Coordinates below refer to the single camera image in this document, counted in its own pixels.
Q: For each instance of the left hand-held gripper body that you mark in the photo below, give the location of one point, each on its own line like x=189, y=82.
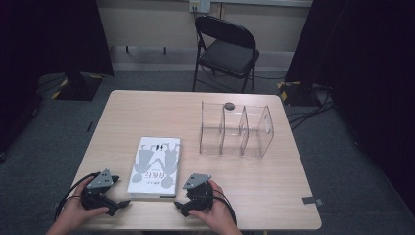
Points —
x=98, y=197

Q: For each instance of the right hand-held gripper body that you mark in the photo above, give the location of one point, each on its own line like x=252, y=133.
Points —
x=199, y=196

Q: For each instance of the white book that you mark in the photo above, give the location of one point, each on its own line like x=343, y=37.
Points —
x=153, y=182

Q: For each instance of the clear acrylic book rack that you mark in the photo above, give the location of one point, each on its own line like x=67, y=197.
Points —
x=212, y=130

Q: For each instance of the person's right hand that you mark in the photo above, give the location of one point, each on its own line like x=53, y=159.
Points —
x=218, y=212

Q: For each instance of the person's left hand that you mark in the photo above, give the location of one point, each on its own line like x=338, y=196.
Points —
x=73, y=212

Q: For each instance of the small black floor object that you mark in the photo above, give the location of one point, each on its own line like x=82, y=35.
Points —
x=89, y=127

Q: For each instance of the dark round table cap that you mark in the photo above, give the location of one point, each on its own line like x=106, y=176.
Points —
x=229, y=106

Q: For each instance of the grey tape strip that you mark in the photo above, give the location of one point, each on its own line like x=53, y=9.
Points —
x=312, y=201

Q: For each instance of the black stand base yellow stripes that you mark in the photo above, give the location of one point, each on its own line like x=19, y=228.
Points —
x=295, y=94

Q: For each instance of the black folding chair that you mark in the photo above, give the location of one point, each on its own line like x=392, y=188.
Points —
x=228, y=55

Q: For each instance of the dark curtain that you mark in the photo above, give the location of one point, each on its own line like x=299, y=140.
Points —
x=365, y=65
x=39, y=49

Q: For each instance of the white wall socket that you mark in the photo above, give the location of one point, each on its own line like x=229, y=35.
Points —
x=199, y=6

